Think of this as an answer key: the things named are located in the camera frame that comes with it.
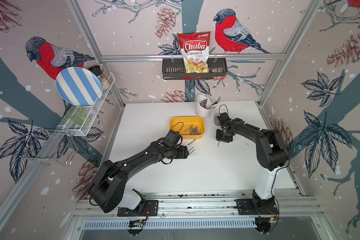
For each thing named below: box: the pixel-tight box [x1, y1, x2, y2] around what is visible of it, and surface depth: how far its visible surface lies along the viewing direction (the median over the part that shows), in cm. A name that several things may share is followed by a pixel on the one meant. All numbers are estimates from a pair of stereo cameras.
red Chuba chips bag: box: [177, 31, 211, 74], surface depth 83 cm
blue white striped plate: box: [55, 66, 103, 107], surface depth 74 cm
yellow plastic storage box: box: [169, 117, 205, 139], surface depth 106 cm
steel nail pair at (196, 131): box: [194, 126, 201, 135], surface depth 106 cm
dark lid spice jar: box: [88, 65, 110, 89], surface depth 81 cm
